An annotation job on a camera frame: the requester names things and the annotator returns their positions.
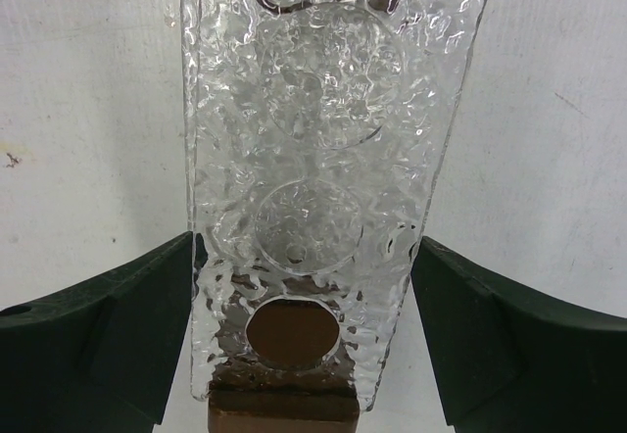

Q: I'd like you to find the clear textured holder with wood ends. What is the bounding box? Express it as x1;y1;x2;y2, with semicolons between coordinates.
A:
180;0;487;416

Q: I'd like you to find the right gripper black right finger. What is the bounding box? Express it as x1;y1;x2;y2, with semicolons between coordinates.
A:
411;237;626;432

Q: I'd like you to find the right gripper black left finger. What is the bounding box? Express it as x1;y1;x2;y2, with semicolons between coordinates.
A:
1;232;193;432

